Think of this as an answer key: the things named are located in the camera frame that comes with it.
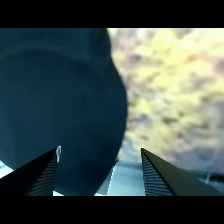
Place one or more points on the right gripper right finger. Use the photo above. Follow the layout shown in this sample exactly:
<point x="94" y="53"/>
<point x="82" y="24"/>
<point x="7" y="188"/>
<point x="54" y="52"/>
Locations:
<point x="166" y="181"/>

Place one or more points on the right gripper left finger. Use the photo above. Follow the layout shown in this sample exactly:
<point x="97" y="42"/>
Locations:
<point x="33" y="180"/>

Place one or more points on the black garment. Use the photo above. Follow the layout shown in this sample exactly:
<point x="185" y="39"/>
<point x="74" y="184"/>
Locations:
<point x="60" y="100"/>

